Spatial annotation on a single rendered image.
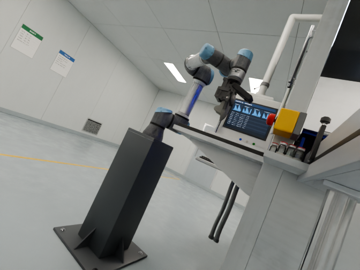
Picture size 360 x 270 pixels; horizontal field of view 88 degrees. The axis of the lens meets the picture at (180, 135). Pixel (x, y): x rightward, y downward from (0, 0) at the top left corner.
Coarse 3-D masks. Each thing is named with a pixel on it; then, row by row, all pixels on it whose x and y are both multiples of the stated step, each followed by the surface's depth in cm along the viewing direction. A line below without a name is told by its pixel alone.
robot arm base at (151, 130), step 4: (152, 124) 128; (156, 124) 127; (148, 128) 127; (152, 128) 126; (156, 128) 127; (160, 128) 128; (164, 128) 131; (144, 132) 127; (148, 132) 125; (152, 132) 125; (156, 132) 126; (160, 132) 128; (152, 136) 124; (156, 136) 125; (160, 136) 127; (160, 140) 128
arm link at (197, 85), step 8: (200, 72) 130; (208, 72) 131; (192, 80) 136; (200, 80) 131; (208, 80) 134; (192, 88) 133; (200, 88) 134; (192, 96) 133; (184, 104) 134; (192, 104) 134; (176, 112) 134; (184, 112) 133; (176, 120) 132; (184, 120) 133; (168, 128) 133
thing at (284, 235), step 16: (288, 176) 60; (288, 192) 59; (304, 192) 57; (320, 192) 56; (272, 208) 59; (288, 208) 58; (304, 208) 56; (272, 224) 58; (288, 224) 57; (304, 224) 55; (352, 224) 51; (272, 240) 57; (288, 240) 56; (304, 240) 54; (352, 240) 50; (256, 256) 58; (272, 256) 56; (288, 256) 55; (352, 256) 49
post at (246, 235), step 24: (336, 0) 69; (336, 24) 66; (312, 48) 68; (312, 72) 65; (288, 144) 62; (264, 168) 63; (264, 192) 61; (264, 216) 60; (240, 240) 61; (240, 264) 59
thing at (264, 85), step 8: (288, 24) 186; (288, 32) 185; (280, 40) 185; (280, 48) 183; (280, 56) 184; (272, 64) 182; (272, 72) 181; (264, 80) 181; (256, 88) 192; (264, 88) 179
